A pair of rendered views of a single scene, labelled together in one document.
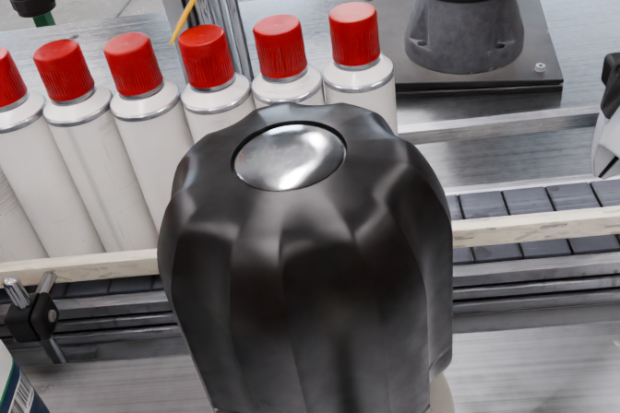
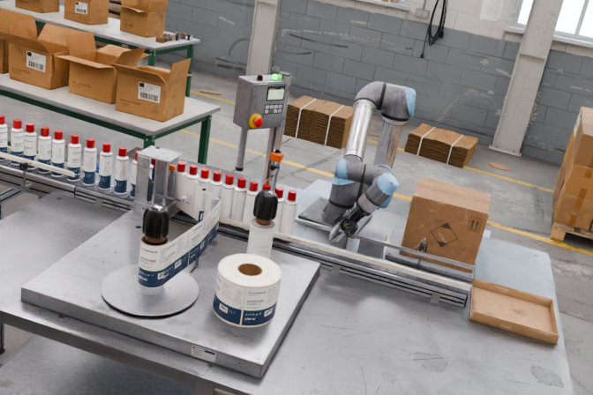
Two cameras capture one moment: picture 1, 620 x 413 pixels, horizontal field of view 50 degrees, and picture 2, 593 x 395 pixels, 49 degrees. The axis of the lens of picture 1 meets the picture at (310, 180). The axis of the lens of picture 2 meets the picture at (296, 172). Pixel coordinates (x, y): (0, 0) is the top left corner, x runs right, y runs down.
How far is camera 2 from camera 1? 2.07 m
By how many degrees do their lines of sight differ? 18
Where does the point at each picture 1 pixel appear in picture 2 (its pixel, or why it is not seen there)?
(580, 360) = (306, 263)
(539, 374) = (297, 261)
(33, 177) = (226, 198)
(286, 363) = (261, 204)
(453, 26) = (332, 211)
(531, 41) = not seen: hidden behind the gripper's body
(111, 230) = (234, 215)
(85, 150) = (238, 197)
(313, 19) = (304, 198)
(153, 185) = (247, 208)
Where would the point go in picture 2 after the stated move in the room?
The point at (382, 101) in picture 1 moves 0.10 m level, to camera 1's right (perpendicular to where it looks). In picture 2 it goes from (292, 208) to (317, 213)
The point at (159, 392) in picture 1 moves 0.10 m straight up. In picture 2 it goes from (233, 242) to (236, 219)
